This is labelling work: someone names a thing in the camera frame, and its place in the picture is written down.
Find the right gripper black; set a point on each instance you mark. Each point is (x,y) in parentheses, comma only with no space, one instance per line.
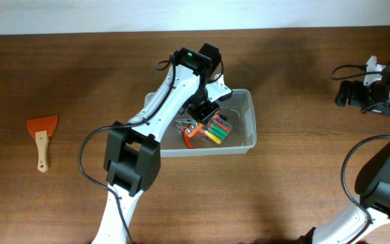
(353,99)

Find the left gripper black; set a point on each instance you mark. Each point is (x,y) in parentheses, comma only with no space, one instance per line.
(205,114)

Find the small red-handled pliers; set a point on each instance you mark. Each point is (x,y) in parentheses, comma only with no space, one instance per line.
(180,123)

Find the orange socket bit rail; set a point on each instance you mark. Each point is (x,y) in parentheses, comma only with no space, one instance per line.
(191,129)

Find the clear case coloured tubes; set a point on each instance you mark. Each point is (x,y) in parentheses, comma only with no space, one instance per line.
(217,129)

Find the orange scraper wooden handle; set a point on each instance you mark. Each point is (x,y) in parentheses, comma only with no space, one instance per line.
(41,129)

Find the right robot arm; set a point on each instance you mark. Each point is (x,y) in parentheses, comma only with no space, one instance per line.
(370,207)

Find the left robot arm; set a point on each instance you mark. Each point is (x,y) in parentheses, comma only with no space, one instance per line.
(132,155)

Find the clear plastic container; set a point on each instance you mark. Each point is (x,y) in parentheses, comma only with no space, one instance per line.
(240,113)

